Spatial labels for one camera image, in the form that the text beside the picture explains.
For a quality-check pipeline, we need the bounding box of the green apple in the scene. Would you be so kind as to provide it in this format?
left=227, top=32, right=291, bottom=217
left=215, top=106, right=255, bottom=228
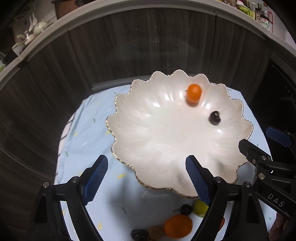
left=193, top=199, right=208, bottom=218

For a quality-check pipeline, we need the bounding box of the small dark blueberry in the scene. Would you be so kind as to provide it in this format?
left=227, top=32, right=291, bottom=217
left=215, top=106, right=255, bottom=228
left=180, top=204, right=193, bottom=216

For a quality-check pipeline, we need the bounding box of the orange tangerine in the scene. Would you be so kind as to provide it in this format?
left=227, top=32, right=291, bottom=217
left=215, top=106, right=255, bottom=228
left=164, top=214, right=193, bottom=239
left=186, top=84, right=202, bottom=104

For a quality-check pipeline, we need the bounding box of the tan longan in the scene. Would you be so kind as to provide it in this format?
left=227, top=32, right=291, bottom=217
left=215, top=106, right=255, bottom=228
left=148, top=225, right=165, bottom=240

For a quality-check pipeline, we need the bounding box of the person right hand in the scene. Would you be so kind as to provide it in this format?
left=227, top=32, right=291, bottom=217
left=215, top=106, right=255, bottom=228
left=269, top=213, right=295, bottom=240

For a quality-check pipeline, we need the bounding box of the light blue patterned tablecloth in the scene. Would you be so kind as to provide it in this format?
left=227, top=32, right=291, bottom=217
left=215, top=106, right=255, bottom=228
left=55, top=81, right=280, bottom=241

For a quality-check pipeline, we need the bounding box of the white scalloped ceramic bowl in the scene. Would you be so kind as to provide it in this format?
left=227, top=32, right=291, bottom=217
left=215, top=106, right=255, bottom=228
left=106, top=70, right=253, bottom=198

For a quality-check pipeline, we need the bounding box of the green bottle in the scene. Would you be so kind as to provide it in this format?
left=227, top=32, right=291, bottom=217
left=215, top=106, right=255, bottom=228
left=236, top=2, right=254, bottom=18

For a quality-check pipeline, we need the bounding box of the white teapot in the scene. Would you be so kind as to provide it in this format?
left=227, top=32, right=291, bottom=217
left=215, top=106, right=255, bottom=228
left=33, top=21, right=48, bottom=35

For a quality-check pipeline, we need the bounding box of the soy sauce bottle red handle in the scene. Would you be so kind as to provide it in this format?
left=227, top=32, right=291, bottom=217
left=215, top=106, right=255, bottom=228
left=255, top=3, right=273, bottom=32

